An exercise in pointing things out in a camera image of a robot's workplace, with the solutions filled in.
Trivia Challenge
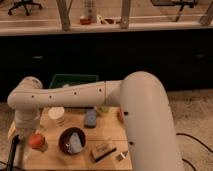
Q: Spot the wooden block eraser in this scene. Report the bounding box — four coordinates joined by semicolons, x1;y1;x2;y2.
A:
91;140;117;162

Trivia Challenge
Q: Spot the dark brown bowl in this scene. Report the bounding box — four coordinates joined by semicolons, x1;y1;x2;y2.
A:
59;127;86;155

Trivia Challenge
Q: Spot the black cable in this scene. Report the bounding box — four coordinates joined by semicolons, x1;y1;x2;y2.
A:
175;132;213;171
0;134;22;171

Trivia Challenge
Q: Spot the black cable right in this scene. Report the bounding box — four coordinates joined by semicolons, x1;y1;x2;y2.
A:
175;132;213;171

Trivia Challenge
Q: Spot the black cable left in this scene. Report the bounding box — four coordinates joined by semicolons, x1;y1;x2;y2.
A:
0;134;22;171

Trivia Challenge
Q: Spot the crumpled clear plastic bag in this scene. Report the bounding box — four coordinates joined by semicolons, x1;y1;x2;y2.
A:
67;132;83;154

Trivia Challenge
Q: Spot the blue grey sponge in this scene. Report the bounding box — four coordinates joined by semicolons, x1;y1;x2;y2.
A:
84;109;97;128

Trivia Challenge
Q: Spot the green plastic bin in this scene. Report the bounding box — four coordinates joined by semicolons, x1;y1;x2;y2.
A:
49;74;99;88

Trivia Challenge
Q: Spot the orange apple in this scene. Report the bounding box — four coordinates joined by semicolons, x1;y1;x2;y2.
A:
28;133;45;149

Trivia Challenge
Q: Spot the black office chair left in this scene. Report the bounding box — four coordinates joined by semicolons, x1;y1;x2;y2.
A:
8;0;43;16

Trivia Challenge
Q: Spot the white plastic cup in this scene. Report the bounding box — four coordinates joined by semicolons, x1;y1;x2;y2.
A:
48;107;65;126

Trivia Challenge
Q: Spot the red bowl on shelf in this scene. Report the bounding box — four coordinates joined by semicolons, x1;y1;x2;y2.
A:
80;18;92;25

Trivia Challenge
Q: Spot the small green object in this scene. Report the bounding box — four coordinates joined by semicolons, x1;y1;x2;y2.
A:
100;106;109;113

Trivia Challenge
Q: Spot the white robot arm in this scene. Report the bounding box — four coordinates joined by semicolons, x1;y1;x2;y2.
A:
7;71;184;171

